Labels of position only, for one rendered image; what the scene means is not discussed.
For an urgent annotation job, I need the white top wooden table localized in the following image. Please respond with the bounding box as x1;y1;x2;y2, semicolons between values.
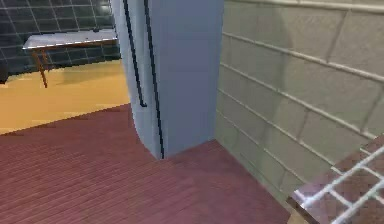
21;28;118;89

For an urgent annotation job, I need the black fridge handle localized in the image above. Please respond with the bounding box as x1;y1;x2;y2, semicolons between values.
122;0;148;108

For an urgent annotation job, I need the brown tiled counter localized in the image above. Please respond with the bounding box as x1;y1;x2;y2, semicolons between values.
285;133;384;224

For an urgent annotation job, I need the pale grey fridge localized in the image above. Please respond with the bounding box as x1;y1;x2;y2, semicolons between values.
110;0;225;160

